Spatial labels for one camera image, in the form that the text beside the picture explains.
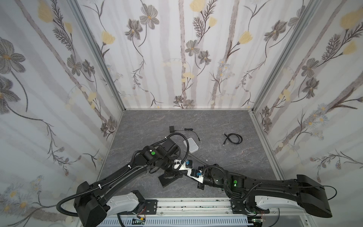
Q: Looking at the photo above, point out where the black network switch box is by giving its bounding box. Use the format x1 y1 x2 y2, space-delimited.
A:
158 172 183 188

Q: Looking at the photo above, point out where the coiled black cable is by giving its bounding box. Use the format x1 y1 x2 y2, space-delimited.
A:
223 132 244 147

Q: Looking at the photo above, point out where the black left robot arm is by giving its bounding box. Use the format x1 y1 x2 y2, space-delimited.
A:
56 132 188 227

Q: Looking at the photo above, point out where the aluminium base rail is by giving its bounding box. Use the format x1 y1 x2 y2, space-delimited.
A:
76 197 315 227

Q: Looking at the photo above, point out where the white slotted cable duct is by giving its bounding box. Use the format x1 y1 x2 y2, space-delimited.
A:
98 216 253 227

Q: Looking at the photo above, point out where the grey flat cable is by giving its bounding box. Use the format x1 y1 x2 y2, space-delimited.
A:
188 153 251 170

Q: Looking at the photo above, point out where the white rectangular device box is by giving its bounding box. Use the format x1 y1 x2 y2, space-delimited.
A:
183 138 199 154

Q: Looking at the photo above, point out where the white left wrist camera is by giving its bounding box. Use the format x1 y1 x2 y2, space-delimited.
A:
173 159 193 171

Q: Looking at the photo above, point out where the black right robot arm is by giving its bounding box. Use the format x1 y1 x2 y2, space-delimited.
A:
191 165 332 218

